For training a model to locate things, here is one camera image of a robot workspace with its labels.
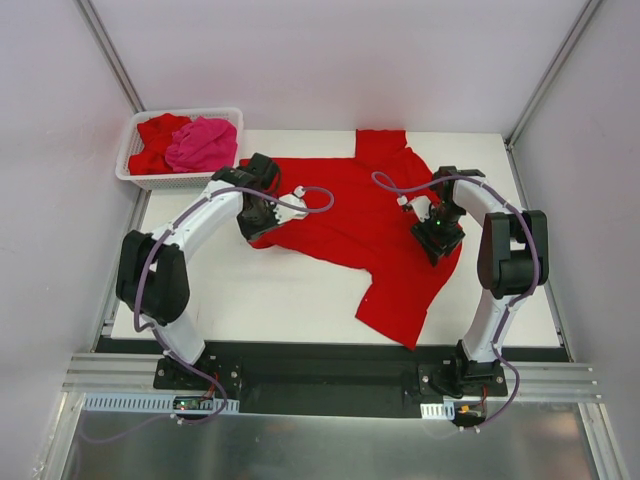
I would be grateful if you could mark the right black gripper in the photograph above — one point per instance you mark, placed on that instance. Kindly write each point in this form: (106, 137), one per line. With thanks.
(437, 243)

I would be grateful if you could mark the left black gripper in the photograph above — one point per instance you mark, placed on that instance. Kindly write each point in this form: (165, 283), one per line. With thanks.
(261, 230)

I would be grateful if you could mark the red t shirt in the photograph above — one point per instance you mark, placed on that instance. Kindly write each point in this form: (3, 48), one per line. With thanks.
(156, 135)
(367, 230)

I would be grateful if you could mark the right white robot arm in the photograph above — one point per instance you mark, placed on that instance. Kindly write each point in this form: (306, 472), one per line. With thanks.
(512, 262)

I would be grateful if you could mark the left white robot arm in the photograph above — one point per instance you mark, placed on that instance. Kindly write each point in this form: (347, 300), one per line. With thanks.
(152, 278)

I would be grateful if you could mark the pink t shirt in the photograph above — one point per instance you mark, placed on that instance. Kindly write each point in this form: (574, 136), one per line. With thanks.
(203, 145)

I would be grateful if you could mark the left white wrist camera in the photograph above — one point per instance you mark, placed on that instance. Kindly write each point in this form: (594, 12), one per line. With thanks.
(291, 206)

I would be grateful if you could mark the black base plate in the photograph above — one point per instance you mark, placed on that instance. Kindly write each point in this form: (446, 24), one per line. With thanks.
(329, 380)

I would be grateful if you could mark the right white cable duct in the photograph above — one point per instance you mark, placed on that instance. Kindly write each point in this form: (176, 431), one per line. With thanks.
(438, 411)

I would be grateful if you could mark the left aluminium frame post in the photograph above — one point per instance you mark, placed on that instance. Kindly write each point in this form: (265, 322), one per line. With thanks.
(92, 19)

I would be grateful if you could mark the aluminium frame post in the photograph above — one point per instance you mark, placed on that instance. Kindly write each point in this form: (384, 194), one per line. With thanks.
(92, 19)
(571, 40)

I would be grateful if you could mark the right aluminium frame post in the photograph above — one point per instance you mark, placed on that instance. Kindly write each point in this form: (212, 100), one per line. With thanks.
(571, 40)

